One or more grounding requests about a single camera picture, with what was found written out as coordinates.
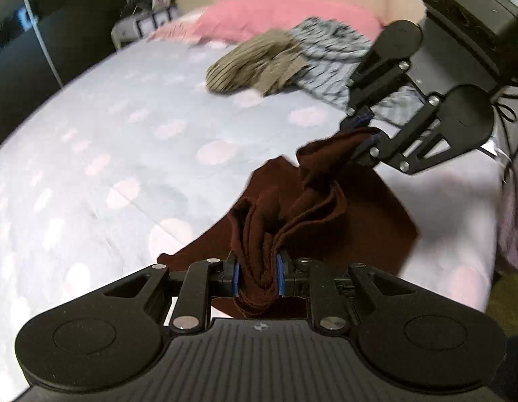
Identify dark bag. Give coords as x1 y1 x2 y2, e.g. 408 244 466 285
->
118 0 153 20

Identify olive striped shirt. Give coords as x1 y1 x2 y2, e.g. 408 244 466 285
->
205 28 310 96

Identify white nightstand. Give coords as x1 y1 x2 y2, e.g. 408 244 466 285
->
111 6 178 45

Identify maroon shirt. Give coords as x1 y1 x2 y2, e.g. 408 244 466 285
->
157 127 420 320

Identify plain pink pillow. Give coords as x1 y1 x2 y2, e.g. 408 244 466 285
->
198 0 384 43

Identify grey patterned garment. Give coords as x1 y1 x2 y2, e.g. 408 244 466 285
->
288 16 424 127

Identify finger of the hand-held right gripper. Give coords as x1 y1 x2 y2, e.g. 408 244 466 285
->
340 56 411 132
354 95 473 175

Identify pink patterned pillow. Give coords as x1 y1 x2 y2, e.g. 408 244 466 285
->
146 18 205 45

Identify black sliding wardrobe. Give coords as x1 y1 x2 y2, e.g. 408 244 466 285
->
0 0 131 148

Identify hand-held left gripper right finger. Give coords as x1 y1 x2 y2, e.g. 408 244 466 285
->
277 251 415 336

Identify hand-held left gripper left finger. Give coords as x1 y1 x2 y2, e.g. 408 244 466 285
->
102 255 243 336

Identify purple fleece robe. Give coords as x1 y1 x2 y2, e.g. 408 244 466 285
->
495 141 518 278

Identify black cable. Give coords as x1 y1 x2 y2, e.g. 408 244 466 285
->
491 74 518 177

